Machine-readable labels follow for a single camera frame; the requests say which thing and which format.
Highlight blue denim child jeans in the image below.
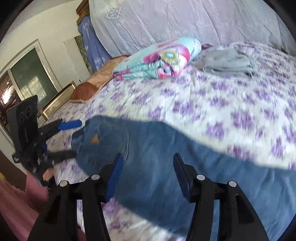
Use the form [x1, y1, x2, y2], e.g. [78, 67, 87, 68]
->
[71, 116, 295, 240]

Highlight person left hand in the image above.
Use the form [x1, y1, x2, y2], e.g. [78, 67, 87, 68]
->
[43, 168, 54, 182]

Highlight orange brown pillow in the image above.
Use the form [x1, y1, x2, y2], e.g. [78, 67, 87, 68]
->
[69, 55, 129, 103]

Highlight blue patterned pillow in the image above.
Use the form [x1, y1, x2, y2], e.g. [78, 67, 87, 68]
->
[78, 15, 111, 72]

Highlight folded floral turquoise quilt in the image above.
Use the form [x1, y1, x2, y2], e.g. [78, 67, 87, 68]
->
[112, 37, 202, 80]

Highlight folded grey garment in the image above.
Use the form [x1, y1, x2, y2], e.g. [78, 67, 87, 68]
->
[194, 47, 258, 77]

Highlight gold picture frame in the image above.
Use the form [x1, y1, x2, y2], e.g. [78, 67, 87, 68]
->
[41, 81, 76, 120]

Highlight window with metal frame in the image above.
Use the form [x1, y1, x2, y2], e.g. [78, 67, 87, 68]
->
[1, 39, 62, 136]

